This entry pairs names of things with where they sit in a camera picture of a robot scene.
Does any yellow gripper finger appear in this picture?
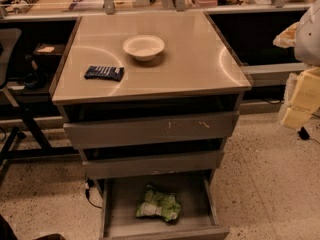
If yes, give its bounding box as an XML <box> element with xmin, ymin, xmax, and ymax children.
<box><xmin>273</xmin><ymin>22</ymin><xmax>298</xmax><ymax>48</ymax></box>
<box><xmin>280</xmin><ymin>67</ymin><xmax>320</xmax><ymax>129</ymax></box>

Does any green rice chip bag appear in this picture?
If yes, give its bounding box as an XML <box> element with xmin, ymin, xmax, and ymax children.
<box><xmin>135</xmin><ymin>184</ymin><xmax>181</xmax><ymax>222</ymax></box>

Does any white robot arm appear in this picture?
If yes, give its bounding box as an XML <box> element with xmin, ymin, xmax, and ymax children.
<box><xmin>273</xmin><ymin>0</ymin><xmax>320</xmax><ymax>129</ymax></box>

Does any middle drawer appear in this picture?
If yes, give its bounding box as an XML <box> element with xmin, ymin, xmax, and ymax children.
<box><xmin>80</xmin><ymin>149</ymin><xmax>224</xmax><ymax>179</ymax></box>

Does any top drawer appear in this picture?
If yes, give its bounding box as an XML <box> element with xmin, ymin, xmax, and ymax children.
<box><xmin>64</xmin><ymin>112</ymin><xmax>239</xmax><ymax>149</ymax></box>

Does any grey drawer cabinet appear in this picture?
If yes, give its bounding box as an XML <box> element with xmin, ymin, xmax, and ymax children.
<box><xmin>48</xmin><ymin>10</ymin><xmax>253</xmax><ymax>182</ymax></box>

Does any black power adapter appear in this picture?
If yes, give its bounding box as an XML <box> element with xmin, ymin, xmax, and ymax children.
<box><xmin>298</xmin><ymin>127</ymin><xmax>310</xmax><ymax>140</ymax></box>

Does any white bowl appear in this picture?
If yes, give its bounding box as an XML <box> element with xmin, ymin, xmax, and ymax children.
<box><xmin>123</xmin><ymin>35</ymin><xmax>165</xmax><ymax>62</ymax></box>

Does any dark blue snack bar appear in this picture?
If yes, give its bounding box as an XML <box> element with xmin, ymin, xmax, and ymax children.
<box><xmin>84</xmin><ymin>66</ymin><xmax>125</xmax><ymax>82</ymax></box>

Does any black box under desk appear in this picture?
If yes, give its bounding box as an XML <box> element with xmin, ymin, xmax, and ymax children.
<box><xmin>32</xmin><ymin>43</ymin><xmax>65</xmax><ymax>72</ymax></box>

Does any black cable at cabinet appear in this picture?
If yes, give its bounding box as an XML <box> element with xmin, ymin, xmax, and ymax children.
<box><xmin>84</xmin><ymin>178</ymin><xmax>103</xmax><ymax>210</ymax></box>

